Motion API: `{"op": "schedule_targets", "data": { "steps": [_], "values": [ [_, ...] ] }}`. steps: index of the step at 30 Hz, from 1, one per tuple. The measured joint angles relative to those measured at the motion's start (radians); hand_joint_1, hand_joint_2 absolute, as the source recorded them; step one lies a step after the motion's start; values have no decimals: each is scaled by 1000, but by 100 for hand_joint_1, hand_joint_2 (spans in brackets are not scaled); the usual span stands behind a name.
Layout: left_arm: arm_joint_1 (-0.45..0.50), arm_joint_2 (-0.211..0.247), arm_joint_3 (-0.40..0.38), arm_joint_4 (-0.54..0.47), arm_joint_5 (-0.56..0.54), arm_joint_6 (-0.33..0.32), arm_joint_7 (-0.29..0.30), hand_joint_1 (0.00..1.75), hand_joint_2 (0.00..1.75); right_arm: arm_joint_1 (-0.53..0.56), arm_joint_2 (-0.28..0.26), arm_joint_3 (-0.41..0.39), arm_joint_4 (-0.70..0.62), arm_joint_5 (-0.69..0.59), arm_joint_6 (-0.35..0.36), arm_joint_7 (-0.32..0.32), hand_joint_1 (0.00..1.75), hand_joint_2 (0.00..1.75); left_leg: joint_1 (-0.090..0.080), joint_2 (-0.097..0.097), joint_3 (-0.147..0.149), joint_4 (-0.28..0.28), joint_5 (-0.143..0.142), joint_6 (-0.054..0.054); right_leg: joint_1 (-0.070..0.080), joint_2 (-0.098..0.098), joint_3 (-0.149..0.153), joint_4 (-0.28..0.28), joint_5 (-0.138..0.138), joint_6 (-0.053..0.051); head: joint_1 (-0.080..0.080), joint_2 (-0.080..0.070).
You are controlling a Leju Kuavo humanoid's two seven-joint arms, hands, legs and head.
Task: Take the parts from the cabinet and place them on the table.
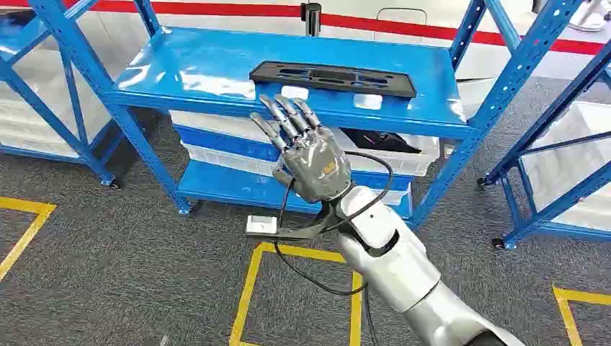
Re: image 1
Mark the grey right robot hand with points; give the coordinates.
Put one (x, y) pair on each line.
(317, 167)

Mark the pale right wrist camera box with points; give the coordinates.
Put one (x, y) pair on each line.
(261, 224)

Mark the black plastic part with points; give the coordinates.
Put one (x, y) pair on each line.
(377, 141)

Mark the white round stand base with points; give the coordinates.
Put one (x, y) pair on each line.
(592, 21)

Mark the blue plastic crate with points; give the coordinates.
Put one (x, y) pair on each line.
(215, 143)

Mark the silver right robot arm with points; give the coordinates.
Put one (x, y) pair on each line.
(391, 267)

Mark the black plastic slotted panel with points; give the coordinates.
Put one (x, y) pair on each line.
(260, 71)

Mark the blue metal shelf rack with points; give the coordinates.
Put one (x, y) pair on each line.
(19, 40)
(205, 67)
(549, 116)

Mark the red barrier band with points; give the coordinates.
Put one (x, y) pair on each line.
(406, 29)

